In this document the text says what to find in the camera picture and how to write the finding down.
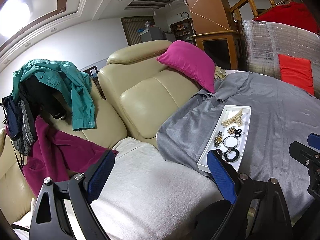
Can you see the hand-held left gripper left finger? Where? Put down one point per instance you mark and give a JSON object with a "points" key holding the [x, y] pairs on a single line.
{"points": [[100, 177]]}

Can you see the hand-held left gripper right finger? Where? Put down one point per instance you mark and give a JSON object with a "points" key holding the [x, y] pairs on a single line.
{"points": [[222, 177]]}

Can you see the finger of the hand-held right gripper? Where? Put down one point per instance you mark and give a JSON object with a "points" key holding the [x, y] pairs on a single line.
{"points": [[314, 141], [302, 152]]}

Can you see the gold and silver wristwatch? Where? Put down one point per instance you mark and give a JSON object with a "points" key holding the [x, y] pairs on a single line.
{"points": [[218, 138]]}

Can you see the gold brooch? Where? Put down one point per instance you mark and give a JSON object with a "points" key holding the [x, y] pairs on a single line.
{"points": [[231, 131]]}

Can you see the white jewelry tray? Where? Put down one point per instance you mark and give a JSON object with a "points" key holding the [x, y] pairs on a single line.
{"points": [[243, 130]]}

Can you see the silver bangle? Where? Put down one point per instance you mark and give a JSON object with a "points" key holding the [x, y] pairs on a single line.
{"points": [[224, 142]]}

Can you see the grey blanket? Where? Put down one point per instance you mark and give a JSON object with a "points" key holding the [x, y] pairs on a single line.
{"points": [[275, 117]]}

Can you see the small black hair clip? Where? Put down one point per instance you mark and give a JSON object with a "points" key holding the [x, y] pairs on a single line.
{"points": [[238, 133]]}

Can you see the magenta garment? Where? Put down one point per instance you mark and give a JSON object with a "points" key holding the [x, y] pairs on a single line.
{"points": [[55, 152]]}

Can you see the white fleece blanket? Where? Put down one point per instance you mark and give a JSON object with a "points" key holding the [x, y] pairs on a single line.
{"points": [[150, 192]]}

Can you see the beige hair claw clip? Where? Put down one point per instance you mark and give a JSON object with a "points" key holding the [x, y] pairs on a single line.
{"points": [[233, 120]]}

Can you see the flat red cushion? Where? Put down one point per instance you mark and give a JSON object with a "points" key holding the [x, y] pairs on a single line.
{"points": [[295, 72]]}

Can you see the beige leather sofa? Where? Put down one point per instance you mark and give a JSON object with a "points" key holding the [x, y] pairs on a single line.
{"points": [[140, 105]]}

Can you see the grey striped garment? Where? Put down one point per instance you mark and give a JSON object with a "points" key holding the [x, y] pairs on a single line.
{"points": [[26, 130]]}

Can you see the teal shirt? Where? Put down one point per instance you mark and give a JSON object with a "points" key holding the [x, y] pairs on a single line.
{"points": [[77, 92]]}

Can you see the black garment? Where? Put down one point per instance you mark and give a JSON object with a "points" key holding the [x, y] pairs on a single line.
{"points": [[47, 97]]}

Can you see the beige patterned cloth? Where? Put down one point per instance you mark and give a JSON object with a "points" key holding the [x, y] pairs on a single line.
{"points": [[220, 73]]}

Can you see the silver foil insulation panel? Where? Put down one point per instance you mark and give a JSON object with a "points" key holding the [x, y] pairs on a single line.
{"points": [[260, 50]]}

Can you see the wooden chair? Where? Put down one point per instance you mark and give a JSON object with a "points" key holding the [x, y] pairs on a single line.
{"points": [[93, 71]]}

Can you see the navy bag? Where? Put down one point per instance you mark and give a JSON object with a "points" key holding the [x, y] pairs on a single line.
{"points": [[11, 117]]}

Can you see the pink pillow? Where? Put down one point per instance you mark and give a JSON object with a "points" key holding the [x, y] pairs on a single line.
{"points": [[190, 62]]}

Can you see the large red beanbag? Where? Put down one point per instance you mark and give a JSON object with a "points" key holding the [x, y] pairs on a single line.
{"points": [[292, 15]]}

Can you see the wooden glass-door cabinet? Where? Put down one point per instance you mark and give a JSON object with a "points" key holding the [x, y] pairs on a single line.
{"points": [[197, 40]]}

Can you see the brown vertical blinds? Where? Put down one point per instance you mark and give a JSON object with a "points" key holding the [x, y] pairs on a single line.
{"points": [[131, 30]]}

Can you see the grey refrigerator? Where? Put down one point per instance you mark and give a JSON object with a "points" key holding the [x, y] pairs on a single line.
{"points": [[150, 35]]}

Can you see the dark bookshelf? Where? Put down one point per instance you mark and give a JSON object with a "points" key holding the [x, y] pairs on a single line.
{"points": [[181, 30]]}

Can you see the wooden partition panel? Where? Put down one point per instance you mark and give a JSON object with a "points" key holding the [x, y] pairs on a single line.
{"points": [[207, 5]]}

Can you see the hanging light bulb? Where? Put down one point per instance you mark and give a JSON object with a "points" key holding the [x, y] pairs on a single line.
{"points": [[154, 12]]}

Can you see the round ceiling light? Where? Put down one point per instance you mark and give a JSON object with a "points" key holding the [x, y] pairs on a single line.
{"points": [[12, 15]]}

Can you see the round wall clock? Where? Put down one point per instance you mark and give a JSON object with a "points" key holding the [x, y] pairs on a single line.
{"points": [[185, 15]]}

